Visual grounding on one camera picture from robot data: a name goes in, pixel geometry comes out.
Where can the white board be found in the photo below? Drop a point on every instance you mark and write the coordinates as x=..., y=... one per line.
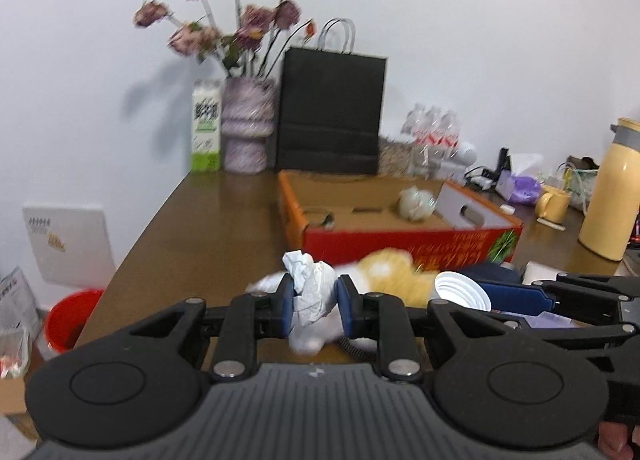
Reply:
x=70, y=245

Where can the red bucket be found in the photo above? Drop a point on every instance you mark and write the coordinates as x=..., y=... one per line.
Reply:
x=70, y=320

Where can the purple tissue pack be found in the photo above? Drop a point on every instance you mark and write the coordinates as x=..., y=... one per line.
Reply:
x=520, y=187

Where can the white ribbed jar lid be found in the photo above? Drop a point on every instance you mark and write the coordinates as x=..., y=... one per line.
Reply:
x=457, y=290

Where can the wooden desktop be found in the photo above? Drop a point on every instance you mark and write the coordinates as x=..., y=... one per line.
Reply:
x=200, y=240

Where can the person's right hand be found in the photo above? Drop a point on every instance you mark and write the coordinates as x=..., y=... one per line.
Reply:
x=617, y=442

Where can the dried pink flower bouquet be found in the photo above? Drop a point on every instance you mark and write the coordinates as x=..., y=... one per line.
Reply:
x=245, y=24

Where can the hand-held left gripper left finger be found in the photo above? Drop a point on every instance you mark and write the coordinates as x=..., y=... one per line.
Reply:
x=286, y=307

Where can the red and orange cardboard box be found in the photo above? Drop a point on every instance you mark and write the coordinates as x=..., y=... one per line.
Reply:
x=400, y=245

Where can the black plug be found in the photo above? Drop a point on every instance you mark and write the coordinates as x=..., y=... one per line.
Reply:
x=503, y=159

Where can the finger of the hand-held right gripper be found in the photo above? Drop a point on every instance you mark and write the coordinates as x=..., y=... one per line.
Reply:
x=575, y=337
x=515, y=298

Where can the black paper bag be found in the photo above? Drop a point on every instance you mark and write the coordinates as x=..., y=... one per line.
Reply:
x=330, y=114

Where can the purple speckled vase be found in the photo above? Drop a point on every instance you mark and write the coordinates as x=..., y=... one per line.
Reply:
x=247, y=129

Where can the yellow thermos bottle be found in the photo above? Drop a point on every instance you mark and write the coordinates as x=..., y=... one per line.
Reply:
x=612, y=200

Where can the yellow and white plush toy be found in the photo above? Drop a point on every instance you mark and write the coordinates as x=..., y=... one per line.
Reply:
x=390, y=270

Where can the newspaper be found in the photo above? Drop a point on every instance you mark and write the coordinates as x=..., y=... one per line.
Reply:
x=15, y=300

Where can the green and white milk carton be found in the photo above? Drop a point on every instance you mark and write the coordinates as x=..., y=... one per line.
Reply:
x=206, y=129

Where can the white tissue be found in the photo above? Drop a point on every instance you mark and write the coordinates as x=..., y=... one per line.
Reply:
x=312, y=280

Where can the yellow mug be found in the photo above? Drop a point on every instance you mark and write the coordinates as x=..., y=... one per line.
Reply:
x=555, y=205

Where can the white power adapter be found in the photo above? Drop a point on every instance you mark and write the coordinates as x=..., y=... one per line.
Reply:
x=481, y=179

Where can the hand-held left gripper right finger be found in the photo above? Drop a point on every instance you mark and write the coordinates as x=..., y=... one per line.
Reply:
x=346, y=310

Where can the clear container of seeds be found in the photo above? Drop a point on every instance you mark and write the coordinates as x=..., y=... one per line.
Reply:
x=392, y=157

